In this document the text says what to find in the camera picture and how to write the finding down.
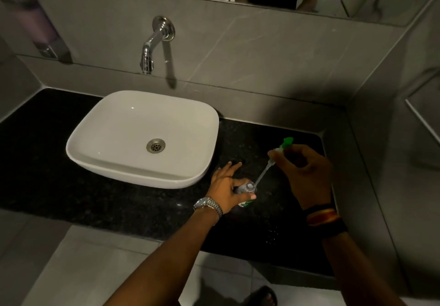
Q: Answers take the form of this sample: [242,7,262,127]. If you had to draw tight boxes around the person's left hand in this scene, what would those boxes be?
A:
[205,161,257,214]

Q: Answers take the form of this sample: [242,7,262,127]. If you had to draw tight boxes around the person's right hand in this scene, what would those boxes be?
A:
[268,144,333,211]

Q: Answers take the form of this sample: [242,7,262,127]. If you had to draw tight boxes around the clear soap bottle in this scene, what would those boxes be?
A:
[234,182,258,209]

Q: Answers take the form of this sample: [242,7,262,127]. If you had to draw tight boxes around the green pump dispenser head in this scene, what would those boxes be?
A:
[254,137,294,187]

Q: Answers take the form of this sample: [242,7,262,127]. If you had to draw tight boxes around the person's right forearm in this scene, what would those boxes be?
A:
[322,229,403,306]

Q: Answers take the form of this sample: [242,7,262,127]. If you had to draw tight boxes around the person's left forearm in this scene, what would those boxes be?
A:
[104,208,219,306]

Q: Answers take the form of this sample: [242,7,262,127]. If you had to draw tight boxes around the silver wristwatch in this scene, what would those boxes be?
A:
[193,197,223,219]

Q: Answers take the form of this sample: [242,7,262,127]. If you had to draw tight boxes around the red and black wristbands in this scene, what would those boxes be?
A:
[304,203,348,238]

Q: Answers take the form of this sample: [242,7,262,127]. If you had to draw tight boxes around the chrome sink drain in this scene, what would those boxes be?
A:
[146,139,166,154]

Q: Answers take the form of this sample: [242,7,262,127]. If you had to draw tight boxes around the person's shoe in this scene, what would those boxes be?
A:
[245,286,278,306]

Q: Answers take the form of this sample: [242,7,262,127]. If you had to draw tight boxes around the white ceramic basin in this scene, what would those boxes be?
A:
[66,90,220,189]

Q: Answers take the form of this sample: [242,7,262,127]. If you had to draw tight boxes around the chrome towel bar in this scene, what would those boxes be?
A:
[404,70,440,146]

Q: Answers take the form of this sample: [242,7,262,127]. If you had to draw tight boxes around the chrome wall faucet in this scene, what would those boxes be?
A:
[140,16,175,75]

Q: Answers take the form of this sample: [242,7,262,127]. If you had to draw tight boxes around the wall soap dispenser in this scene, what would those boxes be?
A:
[8,0,73,64]

